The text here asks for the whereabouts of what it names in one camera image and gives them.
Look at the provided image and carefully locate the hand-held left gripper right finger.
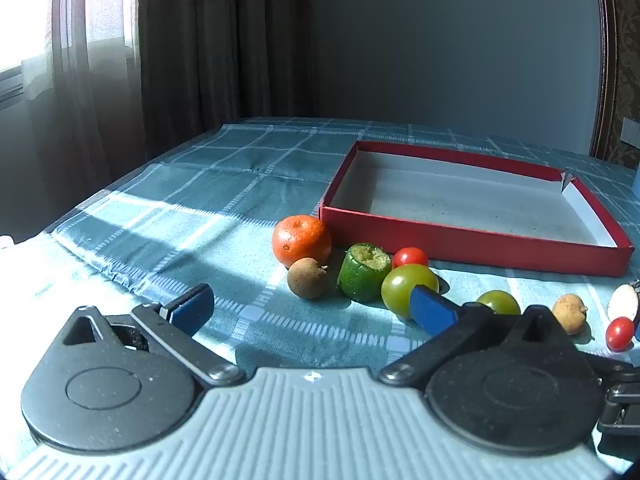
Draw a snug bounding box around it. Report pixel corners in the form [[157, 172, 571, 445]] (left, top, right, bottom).
[[377, 284, 591, 390]]

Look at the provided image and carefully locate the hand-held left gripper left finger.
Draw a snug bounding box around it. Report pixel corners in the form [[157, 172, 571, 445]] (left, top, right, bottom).
[[55, 283, 247, 389]]

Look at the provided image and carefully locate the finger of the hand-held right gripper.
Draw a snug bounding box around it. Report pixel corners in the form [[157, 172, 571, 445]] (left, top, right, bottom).
[[584, 352, 640, 442]]

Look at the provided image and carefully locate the large green tomato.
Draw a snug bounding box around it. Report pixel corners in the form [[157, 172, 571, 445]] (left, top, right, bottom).
[[381, 263, 440, 319]]

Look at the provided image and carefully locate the red cherry tomato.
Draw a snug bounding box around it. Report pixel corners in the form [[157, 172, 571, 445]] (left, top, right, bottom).
[[605, 316, 635, 352], [392, 247, 429, 269]]

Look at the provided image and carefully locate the small green tomato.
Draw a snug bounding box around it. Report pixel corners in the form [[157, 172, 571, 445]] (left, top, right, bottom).
[[475, 290, 522, 316]]

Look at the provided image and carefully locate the green cucumber piece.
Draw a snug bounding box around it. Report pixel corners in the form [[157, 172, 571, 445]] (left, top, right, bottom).
[[337, 243, 392, 303]]

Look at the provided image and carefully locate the red cardboard box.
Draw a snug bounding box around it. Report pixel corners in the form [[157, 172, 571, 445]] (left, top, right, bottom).
[[318, 140, 635, 278]]

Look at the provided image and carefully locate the eggplant piece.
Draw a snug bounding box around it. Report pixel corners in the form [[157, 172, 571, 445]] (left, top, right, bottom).
[[607, 280, 640, 323]]

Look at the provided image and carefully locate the small potato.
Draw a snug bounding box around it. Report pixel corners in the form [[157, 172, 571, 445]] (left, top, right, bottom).
[[552, 294, 588, 336]]

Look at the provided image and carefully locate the brown longan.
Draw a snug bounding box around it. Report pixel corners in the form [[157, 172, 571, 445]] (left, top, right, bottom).
[[287, 257, 331, 300]]

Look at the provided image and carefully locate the checked teal tablecloth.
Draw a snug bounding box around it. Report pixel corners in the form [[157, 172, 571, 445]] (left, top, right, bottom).
[[0, 117, 640, 466]]

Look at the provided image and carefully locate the orange tangerine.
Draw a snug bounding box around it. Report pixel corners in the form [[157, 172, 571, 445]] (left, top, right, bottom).
[[272, 214, 333, 269]]

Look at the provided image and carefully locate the sheer white curtain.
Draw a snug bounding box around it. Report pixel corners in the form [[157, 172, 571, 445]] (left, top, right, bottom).
[[0, 0, 147, 243]]

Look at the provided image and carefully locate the brown patterned curtain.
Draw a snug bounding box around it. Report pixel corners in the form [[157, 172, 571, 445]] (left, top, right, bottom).
[[136, 0, 317, 161]]

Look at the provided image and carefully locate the dark wooden frame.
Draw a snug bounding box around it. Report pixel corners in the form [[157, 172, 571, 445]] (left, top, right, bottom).
[[589, 0, 626, 162]]

